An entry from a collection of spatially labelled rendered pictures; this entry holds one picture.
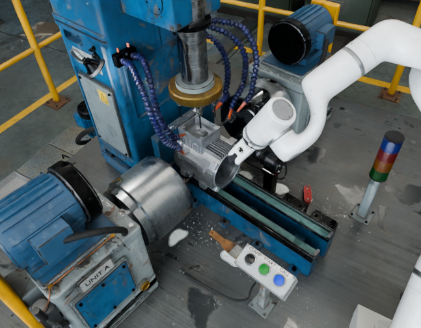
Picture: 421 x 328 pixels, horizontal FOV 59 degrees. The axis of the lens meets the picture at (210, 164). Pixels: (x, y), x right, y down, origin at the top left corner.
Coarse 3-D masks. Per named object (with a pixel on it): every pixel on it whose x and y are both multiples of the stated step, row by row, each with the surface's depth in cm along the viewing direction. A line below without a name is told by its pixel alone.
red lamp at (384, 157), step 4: (380, 148) 122; (380, 152) 122; (384, 152) 121; (380, 156) 123; (384, 156) 121; (388, 156) 121; (392, 156) 120; (396, 156) 122; (380, 160) 124; (384, 160) 122; (388, 160) 122; (392, 160) 122
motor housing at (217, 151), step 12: (216, 144) 135; (228, 144) 136; (192, 156) 137; (204, 156) 135; (216, 156) 132; (192, 168) 138; (228, 168) 147; (204, 180) 136; (216, 180) 144; (228, 180) 145
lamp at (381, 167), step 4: (376, 156) 126; (376, 160) 126; (376, 164) 126; (380, 164) 124; (384, 164) 123; (388, 164) 123; (392, 164) 124; (376, 168) 127; (380, 168) 125; (384, 168) 124; (388, 168) 124; (384, 172) 126
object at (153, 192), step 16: (144, 160) 125; (160, 160) 122; (128, 176) 119; (144, 176) 117; (160, 176) 118; (176, 176) 120; (112, 192) 116; (128, 192) 113; (144, 192) 114; (160, 192) 116; (176, 192) 119; (128, 208) 112; (144, 208) 112; (160, 208) 115; (176, 208) 119; (192, 208) 127; (144, 224) 113; (160, 224) 116; (176, 224) 125; (144, 240) 120
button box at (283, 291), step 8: (248, 248) 108; (240, 256) 108; (256, 256) 107; (264, 256) 106; (240, 264) 107; (248, 264) 106; (256, 264) 106; (272, 264) 104; (248, 272) 105; (256, 272) 105; (272, 272) 103; (280, 272) 103; (288, 272) 102; (256, 280) 108; (264, 280) 103; (272, 280) 102; (288, 280) 101; (296, 280) 102; (272, 288) 101; (280, 288) 101; (288, 288) 100; (280, 296) 100
